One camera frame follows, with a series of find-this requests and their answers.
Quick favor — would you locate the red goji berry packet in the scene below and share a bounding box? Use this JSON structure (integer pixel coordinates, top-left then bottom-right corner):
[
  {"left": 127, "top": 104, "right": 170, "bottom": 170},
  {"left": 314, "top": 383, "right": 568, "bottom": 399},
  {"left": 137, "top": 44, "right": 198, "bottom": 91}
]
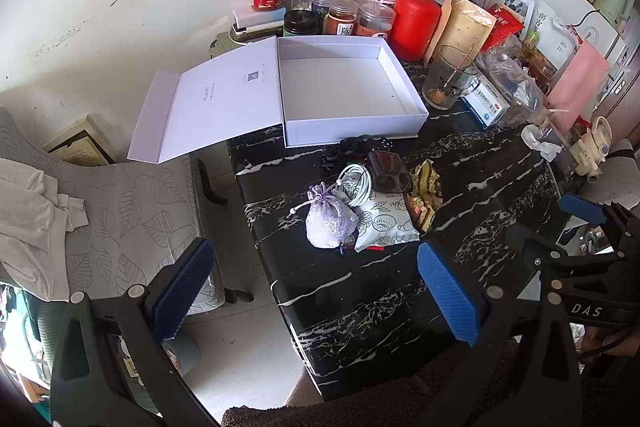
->
[{"left": 482, "top": 2, "right": 526, "bottom": 52}]

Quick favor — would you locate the white charging cable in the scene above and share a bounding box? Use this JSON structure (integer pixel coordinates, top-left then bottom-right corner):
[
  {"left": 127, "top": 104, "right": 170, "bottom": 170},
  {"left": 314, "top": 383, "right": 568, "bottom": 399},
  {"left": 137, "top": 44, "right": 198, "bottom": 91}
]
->
[{"left": 336, "top": 163, "right": 377, "bottom": 208}]

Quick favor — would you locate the pink cloth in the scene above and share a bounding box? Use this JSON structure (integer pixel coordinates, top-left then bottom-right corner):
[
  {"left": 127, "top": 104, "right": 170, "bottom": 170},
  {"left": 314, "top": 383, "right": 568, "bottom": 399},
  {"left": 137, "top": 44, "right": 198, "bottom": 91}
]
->
[{"left": 547, "top": 39, "right": 612, "bottom": 132}]

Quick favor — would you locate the white cloth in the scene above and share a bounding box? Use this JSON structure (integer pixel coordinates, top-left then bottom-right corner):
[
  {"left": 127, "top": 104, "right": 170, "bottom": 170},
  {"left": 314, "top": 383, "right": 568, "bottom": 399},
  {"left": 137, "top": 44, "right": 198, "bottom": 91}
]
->
[{"left": 0, "top": 157, "right": 91, "bottom": 303}]

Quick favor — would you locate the brown fleece garment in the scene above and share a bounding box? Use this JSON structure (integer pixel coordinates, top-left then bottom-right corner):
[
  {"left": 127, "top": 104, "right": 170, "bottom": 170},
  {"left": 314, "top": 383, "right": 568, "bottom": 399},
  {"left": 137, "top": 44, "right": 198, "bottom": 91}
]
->
[{"left": 220, "top": 339, "right": 640, "bottom": 427}]

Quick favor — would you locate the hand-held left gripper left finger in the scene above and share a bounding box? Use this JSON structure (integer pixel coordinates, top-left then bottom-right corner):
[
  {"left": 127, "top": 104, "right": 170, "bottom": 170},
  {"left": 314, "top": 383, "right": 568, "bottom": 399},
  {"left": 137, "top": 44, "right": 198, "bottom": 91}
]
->
[{"left": 49, "top": 237, "right": 223, "bottom": 427}]

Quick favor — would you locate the red canister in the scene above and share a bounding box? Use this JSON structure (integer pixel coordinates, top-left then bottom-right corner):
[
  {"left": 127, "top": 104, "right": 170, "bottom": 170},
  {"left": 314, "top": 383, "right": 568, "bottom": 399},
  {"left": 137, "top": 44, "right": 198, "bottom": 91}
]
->
[{"left": 390, "top": 0, "right": 442, "bottom": 62}]

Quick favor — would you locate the white appliance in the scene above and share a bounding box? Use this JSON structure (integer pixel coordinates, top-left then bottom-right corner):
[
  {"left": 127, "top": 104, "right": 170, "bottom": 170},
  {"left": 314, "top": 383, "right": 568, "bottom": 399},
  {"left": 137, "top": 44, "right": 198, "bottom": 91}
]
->
[{"left": 527, "top": 0, "right": 626, "bottom": 58}]

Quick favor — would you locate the brown crinkled snack packet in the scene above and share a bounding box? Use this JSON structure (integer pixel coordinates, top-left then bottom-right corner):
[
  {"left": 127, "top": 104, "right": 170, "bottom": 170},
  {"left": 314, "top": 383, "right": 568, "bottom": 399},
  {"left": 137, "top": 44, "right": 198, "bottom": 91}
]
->
[{"left": 404, "top": 159, "right": 443, "bottom": 233}]

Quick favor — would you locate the white patterned sachet packet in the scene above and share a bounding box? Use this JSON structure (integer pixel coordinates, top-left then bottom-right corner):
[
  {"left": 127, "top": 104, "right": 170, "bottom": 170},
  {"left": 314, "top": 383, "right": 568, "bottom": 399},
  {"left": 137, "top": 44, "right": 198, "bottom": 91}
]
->
[{"left": 352, "top": 193, "right": 421, "bottom": 253}]

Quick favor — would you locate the orange powder jar white label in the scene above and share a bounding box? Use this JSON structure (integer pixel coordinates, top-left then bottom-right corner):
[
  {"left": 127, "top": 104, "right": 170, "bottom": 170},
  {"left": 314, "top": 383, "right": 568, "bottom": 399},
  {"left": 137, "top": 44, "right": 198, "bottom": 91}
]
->
[{"left": 325, "top": 0, "right": 359, "bottom": 38}]

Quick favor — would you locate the lavender sachet pouch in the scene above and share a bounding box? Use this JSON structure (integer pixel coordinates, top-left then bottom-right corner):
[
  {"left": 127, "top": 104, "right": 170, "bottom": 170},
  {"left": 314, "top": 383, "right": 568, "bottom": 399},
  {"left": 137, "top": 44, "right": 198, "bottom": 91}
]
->
[{"left": 290, "top": 184, "right": 361, "bottom": 255}]

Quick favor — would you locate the crumpled white tissue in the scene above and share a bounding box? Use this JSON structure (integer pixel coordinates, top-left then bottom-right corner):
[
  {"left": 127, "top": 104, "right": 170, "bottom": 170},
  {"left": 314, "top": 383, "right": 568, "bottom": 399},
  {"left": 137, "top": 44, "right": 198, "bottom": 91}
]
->
[{"left": 520, "top": 124, "right": 563, "bottom": 162}]

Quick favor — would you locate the dark green jar black lid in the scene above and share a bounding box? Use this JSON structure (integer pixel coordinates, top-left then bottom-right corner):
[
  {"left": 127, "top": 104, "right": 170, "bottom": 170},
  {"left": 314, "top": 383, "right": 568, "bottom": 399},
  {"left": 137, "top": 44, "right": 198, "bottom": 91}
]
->
[{"left": 282, "top": 9, "right": 322, "bottom": 38}]

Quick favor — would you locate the dark translucent small case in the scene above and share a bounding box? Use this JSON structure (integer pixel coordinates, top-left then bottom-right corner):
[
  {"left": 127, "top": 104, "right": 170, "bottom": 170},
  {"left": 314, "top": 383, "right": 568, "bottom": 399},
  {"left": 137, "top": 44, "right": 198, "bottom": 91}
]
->
[{"left": 367, "top": 149, "right": 413, "bottom": 195}]

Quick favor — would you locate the green mat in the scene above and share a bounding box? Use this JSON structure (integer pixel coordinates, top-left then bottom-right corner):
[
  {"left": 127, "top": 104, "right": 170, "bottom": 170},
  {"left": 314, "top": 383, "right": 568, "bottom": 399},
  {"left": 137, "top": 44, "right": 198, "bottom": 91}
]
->
[{"left": 206, "top": 27, "right": 241, "bottom": 58}]

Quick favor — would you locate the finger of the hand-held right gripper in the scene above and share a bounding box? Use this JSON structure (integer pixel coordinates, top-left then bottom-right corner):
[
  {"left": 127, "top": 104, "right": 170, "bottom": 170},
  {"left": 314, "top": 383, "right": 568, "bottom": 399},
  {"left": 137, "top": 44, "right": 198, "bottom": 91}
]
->
[
  {"left": 504, "top": 222, "right": 611, "bottom": 279},
  {"left": 559, "top": 192, "right": 640, "bottom": 258}
]

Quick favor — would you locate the person's right hand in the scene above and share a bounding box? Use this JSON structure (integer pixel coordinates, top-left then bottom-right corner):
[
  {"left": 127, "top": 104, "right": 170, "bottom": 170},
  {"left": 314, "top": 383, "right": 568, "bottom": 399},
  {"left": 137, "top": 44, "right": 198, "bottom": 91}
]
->
[{"left": 582, "top": 327, "right": 640, "bottom": 360}]

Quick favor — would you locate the grey leaf-pattern chair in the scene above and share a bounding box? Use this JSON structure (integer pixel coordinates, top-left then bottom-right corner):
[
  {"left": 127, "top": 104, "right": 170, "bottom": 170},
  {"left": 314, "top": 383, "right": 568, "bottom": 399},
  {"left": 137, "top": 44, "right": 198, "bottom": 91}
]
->
[{"left": 0, "top": 104, "right": 256, "bottom": 323}]

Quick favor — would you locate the beige plastic toy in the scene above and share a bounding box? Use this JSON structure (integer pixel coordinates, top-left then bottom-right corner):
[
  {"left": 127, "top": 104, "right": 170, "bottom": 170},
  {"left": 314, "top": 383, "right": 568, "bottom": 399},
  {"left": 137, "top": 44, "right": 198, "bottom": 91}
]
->
[{"left": 570, "top": 116, "right": 613, "bottom": 180}]

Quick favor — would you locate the blue and white medicine box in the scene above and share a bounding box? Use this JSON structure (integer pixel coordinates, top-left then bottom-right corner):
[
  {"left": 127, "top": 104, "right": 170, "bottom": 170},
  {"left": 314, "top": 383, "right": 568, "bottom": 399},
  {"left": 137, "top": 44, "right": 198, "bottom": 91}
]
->
[{"left": 460, "top": 77, "right": 512, "bottom": 130}]

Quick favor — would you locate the thin wooden stick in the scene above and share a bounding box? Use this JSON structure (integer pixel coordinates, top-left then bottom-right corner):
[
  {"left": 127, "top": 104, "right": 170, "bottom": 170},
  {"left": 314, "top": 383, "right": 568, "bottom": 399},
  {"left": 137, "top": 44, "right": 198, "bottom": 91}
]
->
[{"left": 440, "top": 49, "right": 473, "bottom": 90}]

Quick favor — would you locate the clear jar with orange label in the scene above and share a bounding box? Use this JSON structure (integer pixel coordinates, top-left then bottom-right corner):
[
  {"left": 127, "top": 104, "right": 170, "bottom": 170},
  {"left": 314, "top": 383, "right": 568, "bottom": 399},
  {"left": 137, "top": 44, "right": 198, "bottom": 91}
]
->
[{"left": 356, "top": 2, "right": 397, "bottom": 42}]

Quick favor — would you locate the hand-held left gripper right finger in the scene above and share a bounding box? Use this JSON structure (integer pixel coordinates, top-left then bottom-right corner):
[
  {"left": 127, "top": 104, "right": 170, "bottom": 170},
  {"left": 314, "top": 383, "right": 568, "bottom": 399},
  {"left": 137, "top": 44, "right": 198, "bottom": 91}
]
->
[{"left": 416, "top": 240, "right": 584, "bottom": 427}]

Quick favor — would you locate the kraft paper pouch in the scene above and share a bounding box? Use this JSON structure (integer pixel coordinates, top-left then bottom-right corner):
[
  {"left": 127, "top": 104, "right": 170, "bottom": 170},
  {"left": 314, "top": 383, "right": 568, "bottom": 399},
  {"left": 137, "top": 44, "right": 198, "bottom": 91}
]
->
[{"left": 425, "top": 0, "right": 497, "bottom": 68}]

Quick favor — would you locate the white card with dark photo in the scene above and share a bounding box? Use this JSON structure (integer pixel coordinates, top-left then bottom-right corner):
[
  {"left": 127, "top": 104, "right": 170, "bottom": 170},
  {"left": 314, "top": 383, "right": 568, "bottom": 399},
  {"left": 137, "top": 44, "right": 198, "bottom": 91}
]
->
[{"left": 497, "top": 0, "right": 536, "bottom": 25}]

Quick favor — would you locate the white gift box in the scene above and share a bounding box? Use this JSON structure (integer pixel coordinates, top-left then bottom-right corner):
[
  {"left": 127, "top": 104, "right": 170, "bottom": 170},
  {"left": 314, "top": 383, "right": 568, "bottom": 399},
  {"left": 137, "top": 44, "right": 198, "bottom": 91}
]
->
[{"left": 126, "top": 34, "right": 431, "bottom": 165}]

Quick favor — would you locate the white paper bag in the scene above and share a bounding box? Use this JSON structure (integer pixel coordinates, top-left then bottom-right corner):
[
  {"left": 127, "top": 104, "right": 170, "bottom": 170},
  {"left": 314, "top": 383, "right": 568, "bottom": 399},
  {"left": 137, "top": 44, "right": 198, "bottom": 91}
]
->
[{"left": 522, "top": 0, "right": 583, "bottom": 68}]

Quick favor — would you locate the drinking glass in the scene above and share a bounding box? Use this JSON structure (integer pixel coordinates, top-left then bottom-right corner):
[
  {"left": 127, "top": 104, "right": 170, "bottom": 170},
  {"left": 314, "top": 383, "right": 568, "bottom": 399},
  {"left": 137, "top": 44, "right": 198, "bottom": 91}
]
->
[{"left": 422, "top": 44, "right": 482, "bottom": 110}]

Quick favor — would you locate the clear plastic bag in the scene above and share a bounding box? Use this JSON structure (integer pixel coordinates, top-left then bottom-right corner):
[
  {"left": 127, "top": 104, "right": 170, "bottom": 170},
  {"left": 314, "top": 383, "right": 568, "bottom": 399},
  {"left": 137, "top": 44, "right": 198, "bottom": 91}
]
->
[{"left": 475, "top": 34, "right": 551, "bottom": 128}]

